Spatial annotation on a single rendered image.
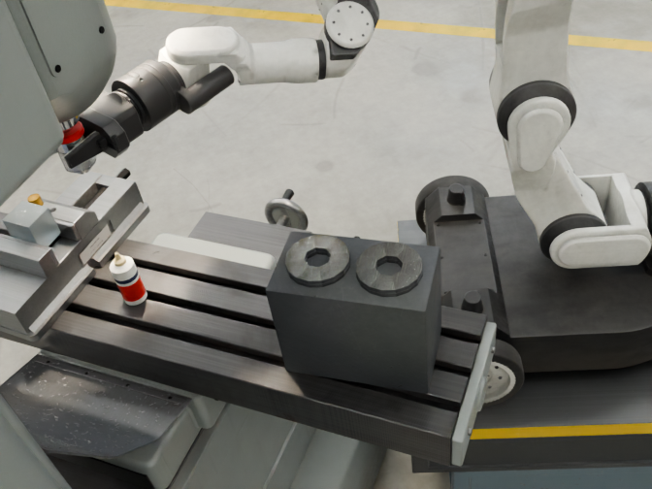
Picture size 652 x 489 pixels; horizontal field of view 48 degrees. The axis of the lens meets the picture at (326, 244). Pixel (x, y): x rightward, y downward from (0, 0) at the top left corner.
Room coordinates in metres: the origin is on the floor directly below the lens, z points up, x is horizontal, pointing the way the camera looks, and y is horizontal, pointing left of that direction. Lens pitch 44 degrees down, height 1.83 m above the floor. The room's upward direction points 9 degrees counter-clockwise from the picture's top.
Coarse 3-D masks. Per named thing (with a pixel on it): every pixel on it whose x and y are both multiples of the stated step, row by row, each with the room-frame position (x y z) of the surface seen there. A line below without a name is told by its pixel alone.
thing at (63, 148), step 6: (84, 132) 0.90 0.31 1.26; (84, 138) 0.89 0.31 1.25; (66, 144) 0.87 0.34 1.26; (72, 144) 0.88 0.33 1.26; (60, 150) 0.88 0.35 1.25; (66, 150) 0.87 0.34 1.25; (60, 156) 0.88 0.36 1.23; (84, 162) 0.88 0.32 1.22; (90, 162) 0.88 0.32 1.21; (66, 168) 0.88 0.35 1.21; (78, 168) 0.88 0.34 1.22; (84, 168) 0.88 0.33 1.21
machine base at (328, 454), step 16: (320, 432) 1.01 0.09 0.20; (320, 448) 0.97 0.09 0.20; (336, 448) 0.96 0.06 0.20; (352, 448) 0.95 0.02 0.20; (368, 448) 0.97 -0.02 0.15; (384, 448) 1.02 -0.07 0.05; (304, 464) 0.93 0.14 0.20; (320, 464) 0.92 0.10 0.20; (336, 464) 0.92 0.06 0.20; (352, 464) 0.92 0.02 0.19; (368, 464) 0.94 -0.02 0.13; (304, 480) 0.89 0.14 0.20; (320, 480) 0.88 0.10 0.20; (336, 480) 0.88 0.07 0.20; (352, 480) 0.89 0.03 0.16; (368, 480) 0.91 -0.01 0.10
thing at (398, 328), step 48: (288, 240) 0.77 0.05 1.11; (336, 240) 0.74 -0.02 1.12; (288, 288) 0.67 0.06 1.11; (336, 288) 0.66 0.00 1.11; (384, 288) 0.64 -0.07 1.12; (432, 288) 0.64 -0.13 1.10; (288, 336) 0.67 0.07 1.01; (336, 336) 0.64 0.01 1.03; (384, 336) 0.62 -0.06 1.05; (432, 336) 0.63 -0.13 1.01; (384, 384) 0.62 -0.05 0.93
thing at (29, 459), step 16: (0, 400) 0.49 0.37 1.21; (0, 416) 0.47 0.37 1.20; (16, 416) 0.49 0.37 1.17; (0, 432) 0.45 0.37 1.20; (16, 432) 0.48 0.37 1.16; (0, 448) 0.44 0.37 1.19; (16, 448) 0.45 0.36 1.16; (32, 448) 0.48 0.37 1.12; (0, 464) 0.43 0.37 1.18; (16, 464) 0.44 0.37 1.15; (32, 464) 0.46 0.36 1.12; (48, 464) 0.48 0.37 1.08; (0, 480) 0.42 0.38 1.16; (16, 480) 0.43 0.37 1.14; (32, 480) 0.44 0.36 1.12; (48, 480) 0.46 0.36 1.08; (64, 480) 0.49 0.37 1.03
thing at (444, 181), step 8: (448, 176) 1.45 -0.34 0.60; (456, 176) 1.45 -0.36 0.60; (464, 176) 1.45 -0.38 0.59; (432, 184) 1.45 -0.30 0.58; (440, 184) 1.43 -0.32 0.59; (448, 184) 1.42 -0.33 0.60; (464, 184) 1.41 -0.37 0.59; (472, 184) 1.42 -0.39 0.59; (480, 184) 1.43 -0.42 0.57; (424, 192) 1.44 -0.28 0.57; (432, 192) 1.42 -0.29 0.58; (416, 200) 1.46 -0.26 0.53; (424, 200) 1.42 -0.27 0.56; (416, 208) 1.43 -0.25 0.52; (416, 216) 1.42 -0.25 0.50; (424, 216) 1.42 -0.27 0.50; (424, 224) 1.42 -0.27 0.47; (424, 232) 1.42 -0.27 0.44
